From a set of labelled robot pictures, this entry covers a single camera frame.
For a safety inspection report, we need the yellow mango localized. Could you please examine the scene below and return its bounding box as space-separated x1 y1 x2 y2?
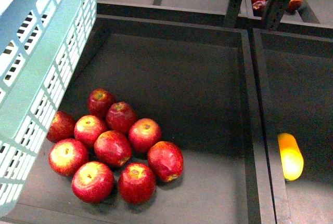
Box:
278 133 304 181

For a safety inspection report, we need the light teal plastic basket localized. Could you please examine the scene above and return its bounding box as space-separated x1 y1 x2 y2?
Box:
1 0 97 216

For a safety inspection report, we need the red apple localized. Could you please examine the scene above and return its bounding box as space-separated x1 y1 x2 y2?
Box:
106 101 138 135
48 138 89 176
71 161 114 204
128 118 162 153
118 163 157 204
87 88 116 118
147 141 184 182
46 111 75 143
94 130 132 168
74 115 109 149

